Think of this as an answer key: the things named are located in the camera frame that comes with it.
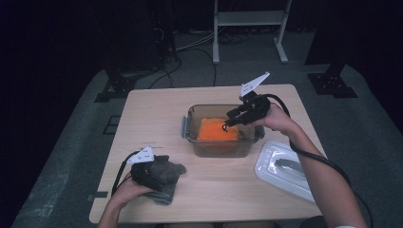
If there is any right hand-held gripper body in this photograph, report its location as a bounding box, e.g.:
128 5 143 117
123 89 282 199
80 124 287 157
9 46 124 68
240 71 272 124

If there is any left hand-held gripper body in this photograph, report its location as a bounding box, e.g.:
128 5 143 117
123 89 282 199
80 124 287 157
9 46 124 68
126 145 163 191

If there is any clear grey storage box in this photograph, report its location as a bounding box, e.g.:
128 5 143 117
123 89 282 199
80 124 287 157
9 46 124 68
181 104 265 159

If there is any orange plush toy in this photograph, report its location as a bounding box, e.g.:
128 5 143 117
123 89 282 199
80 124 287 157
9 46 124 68
197 117 240 155

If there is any grey fuzzy cloth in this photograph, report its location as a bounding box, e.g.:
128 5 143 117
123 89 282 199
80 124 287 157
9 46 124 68
142 155 187 206

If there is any white lid with grey handle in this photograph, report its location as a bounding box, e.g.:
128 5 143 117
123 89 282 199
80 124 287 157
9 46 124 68
254 140 317 203

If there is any person's left hand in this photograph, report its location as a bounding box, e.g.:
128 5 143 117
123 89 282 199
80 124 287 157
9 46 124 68
108 174 155 208

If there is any person's right hand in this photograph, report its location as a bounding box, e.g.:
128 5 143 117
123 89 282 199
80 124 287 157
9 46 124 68
250 103 300 137

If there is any black tape strip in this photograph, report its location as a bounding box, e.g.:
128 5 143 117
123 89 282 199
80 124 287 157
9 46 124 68
86 190 108 202

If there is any black stand base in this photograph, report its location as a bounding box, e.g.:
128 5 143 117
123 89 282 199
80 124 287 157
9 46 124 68
94 63 161 104
307 61 359 99

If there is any white metal stand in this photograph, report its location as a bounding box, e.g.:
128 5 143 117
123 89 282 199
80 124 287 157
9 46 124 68
212 0 293 66

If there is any dark equipment rack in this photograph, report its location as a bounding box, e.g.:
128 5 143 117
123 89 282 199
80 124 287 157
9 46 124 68
151 0 179 61

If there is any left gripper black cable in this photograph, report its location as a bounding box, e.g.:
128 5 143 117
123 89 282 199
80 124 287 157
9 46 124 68
111 150 141 196

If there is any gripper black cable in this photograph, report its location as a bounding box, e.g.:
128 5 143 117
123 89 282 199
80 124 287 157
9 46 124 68
111 150 141 196
264 93 355 191

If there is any black floor cable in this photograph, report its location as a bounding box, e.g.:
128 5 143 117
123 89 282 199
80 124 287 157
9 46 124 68
186 47 218 87
148 56 183 89
355 193 374 228

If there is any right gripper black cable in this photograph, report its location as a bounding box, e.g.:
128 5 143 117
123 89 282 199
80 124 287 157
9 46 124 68
264 93 355 191

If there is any white floor cable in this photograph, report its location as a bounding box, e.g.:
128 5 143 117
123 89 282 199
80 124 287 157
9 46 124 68
175 31 217 53

